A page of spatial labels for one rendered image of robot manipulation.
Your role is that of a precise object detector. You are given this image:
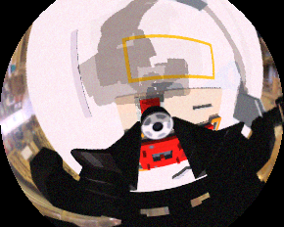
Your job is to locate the yellow rectangular outline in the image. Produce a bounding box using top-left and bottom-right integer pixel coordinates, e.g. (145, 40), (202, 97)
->
(122, 34), (215, 84)

